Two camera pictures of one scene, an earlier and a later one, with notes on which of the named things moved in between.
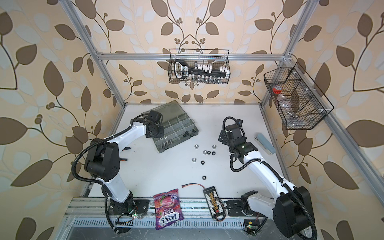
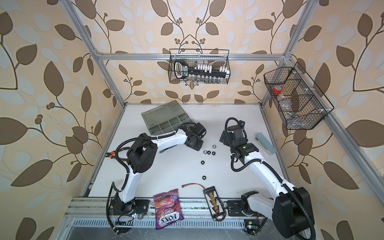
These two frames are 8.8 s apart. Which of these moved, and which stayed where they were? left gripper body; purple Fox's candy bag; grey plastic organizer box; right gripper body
Moved: left gripper body
Stayed: grey plastic organizer box; purple Fox's candy bag; right gripper body
